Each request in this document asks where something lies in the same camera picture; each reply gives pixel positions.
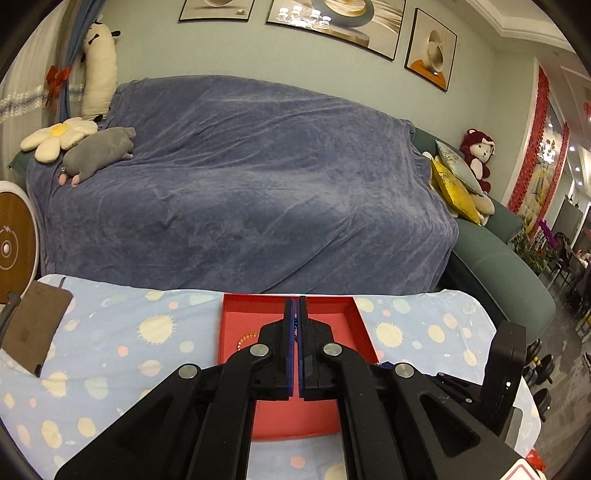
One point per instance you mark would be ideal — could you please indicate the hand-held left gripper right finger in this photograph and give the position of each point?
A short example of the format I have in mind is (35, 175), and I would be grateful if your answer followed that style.
(302, 332)

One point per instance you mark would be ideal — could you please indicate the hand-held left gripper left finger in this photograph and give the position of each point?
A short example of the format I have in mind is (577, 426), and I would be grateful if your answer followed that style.
(290, 332)

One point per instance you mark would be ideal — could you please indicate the red cardboard box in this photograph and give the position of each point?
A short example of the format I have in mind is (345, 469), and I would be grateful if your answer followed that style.
(240, 318)

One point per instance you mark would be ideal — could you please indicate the red and white packet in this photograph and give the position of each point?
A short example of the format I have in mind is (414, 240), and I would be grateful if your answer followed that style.
(524, 468)

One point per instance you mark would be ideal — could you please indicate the green sofa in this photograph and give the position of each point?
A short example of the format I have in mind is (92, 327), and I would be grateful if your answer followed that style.
(489, 258)

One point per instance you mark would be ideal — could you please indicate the potted green plant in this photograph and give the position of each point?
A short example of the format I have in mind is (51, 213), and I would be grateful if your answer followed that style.
(531, 247)

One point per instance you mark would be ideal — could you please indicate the blue-grey sofa blanket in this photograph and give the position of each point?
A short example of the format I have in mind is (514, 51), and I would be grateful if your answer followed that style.
(258, 184)

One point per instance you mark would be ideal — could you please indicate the cream plush toy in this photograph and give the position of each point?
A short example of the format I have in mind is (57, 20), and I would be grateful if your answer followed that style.
(485, 205)

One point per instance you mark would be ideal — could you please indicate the planet-printed light blue sheet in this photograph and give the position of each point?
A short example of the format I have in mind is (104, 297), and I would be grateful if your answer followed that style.
(115, 350)

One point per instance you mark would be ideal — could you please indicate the yellow cushion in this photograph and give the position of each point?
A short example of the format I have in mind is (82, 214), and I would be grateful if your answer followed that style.
(450, 194)

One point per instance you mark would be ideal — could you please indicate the grey patterned cushion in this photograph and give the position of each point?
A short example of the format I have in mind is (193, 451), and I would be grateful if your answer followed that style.
(455, 164)

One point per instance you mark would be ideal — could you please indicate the red monkey plush toy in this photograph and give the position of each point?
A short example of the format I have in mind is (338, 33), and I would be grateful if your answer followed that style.
(478, 152)

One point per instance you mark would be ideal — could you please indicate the grey plush toy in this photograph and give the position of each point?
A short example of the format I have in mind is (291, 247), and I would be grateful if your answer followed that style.
(99, 152)

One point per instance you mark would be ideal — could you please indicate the round white appliance wooden disc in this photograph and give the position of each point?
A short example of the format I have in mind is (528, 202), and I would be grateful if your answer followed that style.
(14, 244)

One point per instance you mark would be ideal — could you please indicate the flower-shaped cushion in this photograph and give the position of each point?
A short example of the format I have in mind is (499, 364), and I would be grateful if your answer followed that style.
(53, 138)

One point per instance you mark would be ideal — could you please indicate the framed picture orange cup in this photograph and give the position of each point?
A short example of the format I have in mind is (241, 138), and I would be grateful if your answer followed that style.
(431, 50)

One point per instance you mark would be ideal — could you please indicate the long cream plush pillow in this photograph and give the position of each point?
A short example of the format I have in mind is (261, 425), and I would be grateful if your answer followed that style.
(99, 69)

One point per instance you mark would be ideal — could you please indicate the red bow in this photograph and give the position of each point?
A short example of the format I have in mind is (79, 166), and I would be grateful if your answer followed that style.
(57, 77)

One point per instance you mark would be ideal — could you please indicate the blue curtain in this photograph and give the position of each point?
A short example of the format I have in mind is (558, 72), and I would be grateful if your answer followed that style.
(76, 50)

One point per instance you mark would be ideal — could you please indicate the white curtain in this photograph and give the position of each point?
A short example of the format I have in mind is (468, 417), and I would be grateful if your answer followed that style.
(23, 99)

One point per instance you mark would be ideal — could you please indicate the red paper wall decoration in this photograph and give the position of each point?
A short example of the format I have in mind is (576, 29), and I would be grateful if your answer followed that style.
(531, 152)

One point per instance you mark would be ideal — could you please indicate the wide framed wall picture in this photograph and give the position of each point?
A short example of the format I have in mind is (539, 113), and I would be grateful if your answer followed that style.
(351, 21)

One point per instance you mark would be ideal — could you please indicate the small framed wall picture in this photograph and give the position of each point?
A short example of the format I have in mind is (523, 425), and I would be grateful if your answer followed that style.
(214, 9)

